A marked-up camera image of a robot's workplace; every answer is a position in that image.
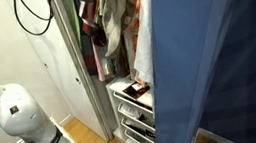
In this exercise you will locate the dark glossy book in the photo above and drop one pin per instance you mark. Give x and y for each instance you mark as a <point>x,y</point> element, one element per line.
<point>135,90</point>

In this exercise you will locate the white hanging garment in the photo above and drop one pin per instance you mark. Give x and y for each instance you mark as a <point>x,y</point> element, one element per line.
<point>146,55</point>

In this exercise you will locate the blue curtain panel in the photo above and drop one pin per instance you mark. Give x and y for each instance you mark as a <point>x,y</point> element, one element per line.
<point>202,71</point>

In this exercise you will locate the green hanging garment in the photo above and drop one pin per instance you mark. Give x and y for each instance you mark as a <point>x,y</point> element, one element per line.
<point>73,18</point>

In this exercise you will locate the orange watermelon print shirt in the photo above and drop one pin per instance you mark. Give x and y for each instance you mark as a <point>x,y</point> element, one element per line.
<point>136,33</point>

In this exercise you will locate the red plaid shirt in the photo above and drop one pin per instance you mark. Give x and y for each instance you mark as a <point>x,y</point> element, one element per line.
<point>89,26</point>

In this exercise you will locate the pink hanging garment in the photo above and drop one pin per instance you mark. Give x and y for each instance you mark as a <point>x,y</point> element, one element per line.
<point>100,65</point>

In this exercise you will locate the white wardrobe sliding door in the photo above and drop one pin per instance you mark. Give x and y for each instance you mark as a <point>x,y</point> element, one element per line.
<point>66,90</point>

